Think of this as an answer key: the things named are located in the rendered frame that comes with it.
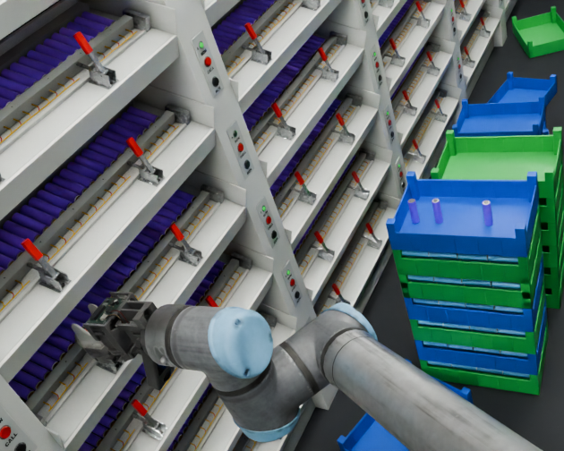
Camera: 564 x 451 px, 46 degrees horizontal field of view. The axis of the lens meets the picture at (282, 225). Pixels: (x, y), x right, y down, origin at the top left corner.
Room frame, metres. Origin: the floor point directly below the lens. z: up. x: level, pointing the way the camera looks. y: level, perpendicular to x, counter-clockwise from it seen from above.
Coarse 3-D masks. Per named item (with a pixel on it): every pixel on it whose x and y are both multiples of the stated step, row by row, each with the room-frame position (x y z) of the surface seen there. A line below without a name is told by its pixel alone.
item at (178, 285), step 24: (192, 192) 1.25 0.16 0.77; (216, 192) 1.20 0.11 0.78; (240, 192) 1.19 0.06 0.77; (216, 216) 1.17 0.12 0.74; (240, 216) 1.17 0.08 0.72; (192, 240) 1.11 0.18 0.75; (216, 240) 1.11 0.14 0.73; (144, 288) 1.01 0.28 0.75; (168, 288) 1.00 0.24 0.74; (192, 288) 1.02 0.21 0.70; (72, 384) 0.83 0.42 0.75; (96, 384) 0.83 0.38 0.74; (120, 384) 0.84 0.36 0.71; (48, 408) 0.80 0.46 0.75; (72, 408) 0.79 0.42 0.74; (96, 408) 0.78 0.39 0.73; (72, 432) 0.75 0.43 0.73
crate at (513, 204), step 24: (408, 192) 1.31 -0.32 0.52; (432, 192) 1.31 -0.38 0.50; (456, 192) 1.28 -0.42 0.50; (480, 192) 1.24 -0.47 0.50; (504, 192) 1.21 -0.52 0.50; (528, 192) 1.16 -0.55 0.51; (408, 216) 1.27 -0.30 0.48; (432, 216) 1.24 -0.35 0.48; (456, 216) 1.21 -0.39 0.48; (480, 216) 1.18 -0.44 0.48; (504, 216) 1.15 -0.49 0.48; (528, 216) 1.07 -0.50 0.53; (408, 240) 1.15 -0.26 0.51; (432, 240) 1.12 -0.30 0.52; (456, 240) 1.09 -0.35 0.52; (480, 240) 1.06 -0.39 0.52; (504, 240) 1.03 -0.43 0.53; (528, 240) 1.03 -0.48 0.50
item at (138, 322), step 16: (112, 304) 0.81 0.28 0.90; (128, 304) 0.80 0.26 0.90; (144, 304) 0.77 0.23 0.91; (96, 320) 0.79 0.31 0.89; (112, 320) 0.78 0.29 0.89; (128, 320) 0.78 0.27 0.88; (144, 320) 0.74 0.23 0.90; (96, 336) 0.79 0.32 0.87; (112, 336) 0.76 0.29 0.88; (128, 336) 0.77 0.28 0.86; (144, 336) 0.73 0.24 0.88; (112, 352) 0.77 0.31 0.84; (128, 352) 0.76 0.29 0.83
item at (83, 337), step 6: (72, 324) 0.84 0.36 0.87; (78, 330) 0.83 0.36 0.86; (84, 330) 0.82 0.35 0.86; (78, 336) 0.84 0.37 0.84; (84, 336) 0.83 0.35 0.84; (90, 336) 0.82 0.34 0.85; (78, 342) 0.84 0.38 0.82; (84, 342) 0.83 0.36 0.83; (90, 342) 0.82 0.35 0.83; (96, 342) 0.81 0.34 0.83; (84, 348) 0.82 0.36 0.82; (96, 348) 0.81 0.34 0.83
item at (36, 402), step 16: (208, 192) 1.21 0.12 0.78; (192, 208) 1.17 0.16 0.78; (176, 224) 1.13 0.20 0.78; (192, 224) 1.14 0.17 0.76; (160, 240) 1.10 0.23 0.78; (176, 240) 1.11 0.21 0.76; (160, 256) 1.07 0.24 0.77; (144, 272) 1.02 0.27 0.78; (128, 288) 0.99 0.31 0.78; (80, 352) 0.87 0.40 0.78; (64, 368) 0.84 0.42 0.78; (48, 384) 0.82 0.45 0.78; (64, 384) 0.82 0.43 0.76; (32, 400) 0.79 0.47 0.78
